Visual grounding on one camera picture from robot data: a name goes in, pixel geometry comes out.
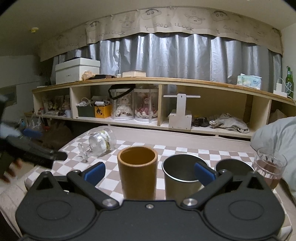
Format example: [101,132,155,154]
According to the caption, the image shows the clear stemmed glass cup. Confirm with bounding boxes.
[78,128,116,163]

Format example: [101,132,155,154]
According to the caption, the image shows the small steel cup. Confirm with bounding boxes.
[215,159,254,175]

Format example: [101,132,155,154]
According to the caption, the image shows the large steel cup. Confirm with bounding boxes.
[162,154,208,204]

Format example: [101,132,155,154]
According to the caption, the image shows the small white cup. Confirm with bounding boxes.
[65,109,72,118]

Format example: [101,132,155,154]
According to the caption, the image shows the brown bamboo cup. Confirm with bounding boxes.
[117,146,158,200]

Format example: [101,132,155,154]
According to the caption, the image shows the clear plastic bag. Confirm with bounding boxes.
[26,114,44,132]

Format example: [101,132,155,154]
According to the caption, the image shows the checkered table cloth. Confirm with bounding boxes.
[24,136,293,240]

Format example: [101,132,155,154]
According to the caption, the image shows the clear glass with brown drink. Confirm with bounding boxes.
[252,147,287,190]

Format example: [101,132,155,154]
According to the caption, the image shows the crumpled grey clothes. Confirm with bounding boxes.
[209,113,249,133]

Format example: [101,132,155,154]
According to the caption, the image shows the dark green box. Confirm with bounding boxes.
[77,106,95,118]

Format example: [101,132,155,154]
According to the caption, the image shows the yellow box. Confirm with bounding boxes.
[94,105,112,118]

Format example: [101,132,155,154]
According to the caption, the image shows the white wooden stand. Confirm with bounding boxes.
[163,93,201,131]

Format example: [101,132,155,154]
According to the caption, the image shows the wooden shelf unit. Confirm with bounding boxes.
[32,77,295,138]

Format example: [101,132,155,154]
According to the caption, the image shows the white storage box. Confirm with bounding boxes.
[55,58,100,84]

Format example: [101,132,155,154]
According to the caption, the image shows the doll in clear case left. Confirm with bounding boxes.
[110,88,134,121]

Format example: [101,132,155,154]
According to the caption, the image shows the doll in clear case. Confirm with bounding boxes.
[134,89,159,123]
[110,88,134,121]

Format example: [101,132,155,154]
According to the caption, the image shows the light grey pillow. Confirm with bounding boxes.
[250,117,296,196]

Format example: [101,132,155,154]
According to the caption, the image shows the doll in clear case right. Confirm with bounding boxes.
[134,89,159,123]

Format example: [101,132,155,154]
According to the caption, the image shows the ceiling smoke detector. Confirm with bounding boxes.
[30,27,39,33]

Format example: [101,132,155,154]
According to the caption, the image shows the tissue pack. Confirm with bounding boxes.
[237,73,262,90]

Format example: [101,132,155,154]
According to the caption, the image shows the white charger block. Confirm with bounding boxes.
[273,83,287,98]

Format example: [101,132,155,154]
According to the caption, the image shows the beige flat box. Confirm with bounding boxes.
[121,70,147,77]

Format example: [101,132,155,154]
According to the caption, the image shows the green glass bottle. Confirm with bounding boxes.
[285,66,294,99]

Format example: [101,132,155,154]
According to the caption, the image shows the silver grey curtain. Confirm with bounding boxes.
[48,33,282,92]

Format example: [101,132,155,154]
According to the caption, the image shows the beige printed curtain valance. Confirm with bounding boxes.
[40,7,283,61]

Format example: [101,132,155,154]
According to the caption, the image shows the black headband strap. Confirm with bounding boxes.
[108,83,137,100]

